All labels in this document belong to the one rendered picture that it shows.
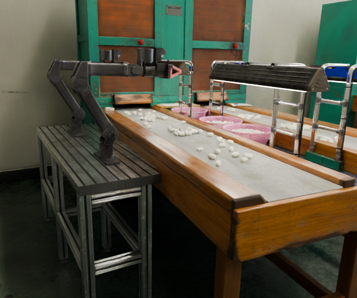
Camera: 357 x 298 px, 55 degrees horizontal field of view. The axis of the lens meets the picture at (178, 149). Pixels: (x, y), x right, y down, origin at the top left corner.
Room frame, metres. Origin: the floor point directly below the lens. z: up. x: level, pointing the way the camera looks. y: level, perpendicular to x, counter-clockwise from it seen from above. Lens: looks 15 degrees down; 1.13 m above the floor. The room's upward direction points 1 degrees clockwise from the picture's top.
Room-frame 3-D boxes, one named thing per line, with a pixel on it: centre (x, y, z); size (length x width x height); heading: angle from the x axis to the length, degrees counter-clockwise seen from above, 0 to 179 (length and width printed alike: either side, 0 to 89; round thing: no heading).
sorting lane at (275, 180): (1.78, -0.02, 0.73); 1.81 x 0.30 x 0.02; 25
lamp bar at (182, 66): (2.20, 0.11, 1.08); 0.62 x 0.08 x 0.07; 25
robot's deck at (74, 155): (1.90, 0.26, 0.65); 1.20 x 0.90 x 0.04; 29
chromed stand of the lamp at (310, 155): (1.52, -0.73, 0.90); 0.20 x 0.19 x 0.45; 25
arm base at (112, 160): (1.52, 0.33, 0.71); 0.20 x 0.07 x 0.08; 29
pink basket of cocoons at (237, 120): (2.08, -0.26, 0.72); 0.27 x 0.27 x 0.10
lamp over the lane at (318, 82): (1.32, -0.30, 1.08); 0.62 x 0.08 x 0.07; 25
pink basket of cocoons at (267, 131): (1.82, -0.38, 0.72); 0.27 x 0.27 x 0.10
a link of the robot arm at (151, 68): (1.62, 0.15, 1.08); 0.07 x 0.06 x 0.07; 119
